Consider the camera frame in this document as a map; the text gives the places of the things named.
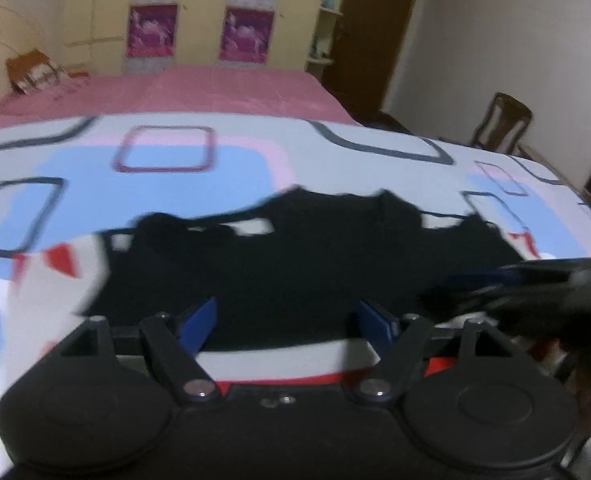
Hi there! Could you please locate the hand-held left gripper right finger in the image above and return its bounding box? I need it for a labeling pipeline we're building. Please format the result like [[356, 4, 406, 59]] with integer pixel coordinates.
[[348, 299, 514, 404]]

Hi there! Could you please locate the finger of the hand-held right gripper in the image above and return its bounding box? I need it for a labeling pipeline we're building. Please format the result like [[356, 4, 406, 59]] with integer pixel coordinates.
[[443, 266, 529, 288], [420, 285, 506, 318]]

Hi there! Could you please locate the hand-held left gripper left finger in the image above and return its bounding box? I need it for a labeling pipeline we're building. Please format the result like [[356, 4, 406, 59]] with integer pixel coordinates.
[[60, 297, 222, 404]]

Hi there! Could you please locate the red black white striped sweater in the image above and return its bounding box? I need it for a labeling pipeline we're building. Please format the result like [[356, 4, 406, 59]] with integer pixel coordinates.
[[8, 187, 541, 387]]

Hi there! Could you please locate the patterned bedsheet with rounded squares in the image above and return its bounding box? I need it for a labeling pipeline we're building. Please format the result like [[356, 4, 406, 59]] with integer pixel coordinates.
[[0, 115, 591, 480]]

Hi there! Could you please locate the brown wooden chair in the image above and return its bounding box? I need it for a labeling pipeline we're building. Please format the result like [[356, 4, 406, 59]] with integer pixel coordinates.
[[470, 92, 533, 156]]

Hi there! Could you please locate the pink bedsheet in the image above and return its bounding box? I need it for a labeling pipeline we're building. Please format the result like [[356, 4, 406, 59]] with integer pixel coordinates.
[[0, 65, 363, 133]]

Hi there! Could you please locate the dark brown wooden door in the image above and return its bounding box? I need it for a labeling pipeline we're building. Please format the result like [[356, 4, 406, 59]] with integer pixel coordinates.
[[323, 0, 421, 117]]

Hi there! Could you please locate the cream open shelf unit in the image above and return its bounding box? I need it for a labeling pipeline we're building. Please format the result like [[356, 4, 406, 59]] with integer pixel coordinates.
[[305, 0, 357, 81]]

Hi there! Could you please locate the brown bag with paper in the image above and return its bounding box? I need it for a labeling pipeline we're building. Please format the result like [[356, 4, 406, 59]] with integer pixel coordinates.
[[5, 50, 69, 95]]

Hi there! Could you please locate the cream yellow wardrobe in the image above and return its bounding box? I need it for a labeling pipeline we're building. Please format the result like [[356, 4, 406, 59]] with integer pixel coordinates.
[[58, 0, 346, 76]]

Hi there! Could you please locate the purple wall poster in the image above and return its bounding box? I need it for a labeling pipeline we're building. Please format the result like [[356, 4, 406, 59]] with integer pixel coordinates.
[[219, 8, 273, 63], [126, 5, 178, 58]]

